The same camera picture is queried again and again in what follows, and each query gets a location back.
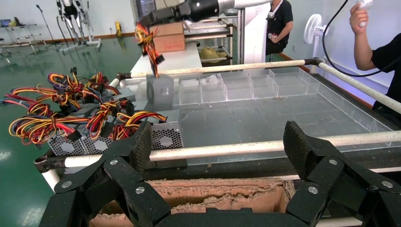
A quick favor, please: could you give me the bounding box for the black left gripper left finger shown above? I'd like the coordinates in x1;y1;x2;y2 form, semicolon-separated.
39;121;172;227

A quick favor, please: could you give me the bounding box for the black tripod stand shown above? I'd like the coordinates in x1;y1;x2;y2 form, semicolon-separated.
35;4;63;51

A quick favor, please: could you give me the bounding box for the closed brown cardboard box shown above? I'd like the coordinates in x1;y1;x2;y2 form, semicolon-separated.
150;22;186;53

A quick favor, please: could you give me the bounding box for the white standing fan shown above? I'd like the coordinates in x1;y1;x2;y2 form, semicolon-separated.
303;14;329;75

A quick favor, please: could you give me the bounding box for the operator hand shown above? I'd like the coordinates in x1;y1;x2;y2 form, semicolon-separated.
349;2;370;35

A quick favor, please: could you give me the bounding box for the operator in black shirt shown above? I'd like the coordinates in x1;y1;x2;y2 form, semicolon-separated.
371;33;401;126

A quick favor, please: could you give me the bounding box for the bystander in black shirt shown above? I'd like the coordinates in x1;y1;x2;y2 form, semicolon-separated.
265;0;295;57

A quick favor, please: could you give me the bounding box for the worn open cardboard box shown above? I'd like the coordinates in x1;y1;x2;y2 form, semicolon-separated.
89;177;296;227

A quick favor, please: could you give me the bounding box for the metal shelf rack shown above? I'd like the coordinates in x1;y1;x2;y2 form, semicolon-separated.
183;9;245;65

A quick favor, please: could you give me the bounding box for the black controller cable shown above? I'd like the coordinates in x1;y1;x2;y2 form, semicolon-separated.
322;0;401;78

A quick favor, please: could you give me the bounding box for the white cart leg post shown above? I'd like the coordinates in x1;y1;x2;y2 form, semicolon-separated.
41;169;61;192

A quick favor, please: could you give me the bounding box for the bare operator forearm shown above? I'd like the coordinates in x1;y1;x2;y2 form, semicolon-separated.
353;26;378;72

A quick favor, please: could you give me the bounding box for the white work table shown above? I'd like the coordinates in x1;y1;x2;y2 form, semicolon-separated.
130;42;203;76

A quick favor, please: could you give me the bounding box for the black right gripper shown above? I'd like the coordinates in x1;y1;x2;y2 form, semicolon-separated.
137;0;220;30

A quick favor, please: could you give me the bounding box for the metal frame table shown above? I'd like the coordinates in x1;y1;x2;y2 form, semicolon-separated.
0;18;46;49

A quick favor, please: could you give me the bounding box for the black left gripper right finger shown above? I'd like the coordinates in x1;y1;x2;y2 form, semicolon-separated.
283;120;401;227

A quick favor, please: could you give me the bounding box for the clear acrylic divider tray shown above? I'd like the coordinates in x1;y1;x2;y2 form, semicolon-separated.
120;67;393;148

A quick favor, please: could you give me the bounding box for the white handheld controller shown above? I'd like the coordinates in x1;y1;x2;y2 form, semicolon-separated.
356;0;374;28

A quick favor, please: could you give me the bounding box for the white humanoid robot on stand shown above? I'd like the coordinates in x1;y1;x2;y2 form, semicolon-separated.
56;0;103;54

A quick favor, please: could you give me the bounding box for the yellow cloth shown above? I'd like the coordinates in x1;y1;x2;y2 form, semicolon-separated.
200;47;228;61

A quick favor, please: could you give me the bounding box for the black metal cart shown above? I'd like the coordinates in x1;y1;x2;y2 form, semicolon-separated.
34;59;401;192

